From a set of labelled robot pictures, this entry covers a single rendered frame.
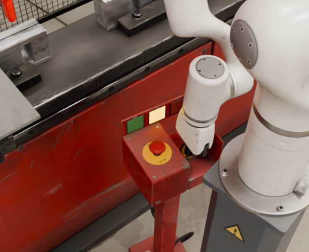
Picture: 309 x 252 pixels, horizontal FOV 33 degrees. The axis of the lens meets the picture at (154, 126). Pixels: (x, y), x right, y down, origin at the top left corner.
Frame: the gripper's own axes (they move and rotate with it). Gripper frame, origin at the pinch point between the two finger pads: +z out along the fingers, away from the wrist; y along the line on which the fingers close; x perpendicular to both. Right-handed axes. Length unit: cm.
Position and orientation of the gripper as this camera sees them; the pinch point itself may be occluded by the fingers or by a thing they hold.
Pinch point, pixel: (191, 149)
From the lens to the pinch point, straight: 134.7
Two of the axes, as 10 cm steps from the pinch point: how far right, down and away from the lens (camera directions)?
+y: 4.9, 7.3, -4.7
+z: -0.6, 5.7, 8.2
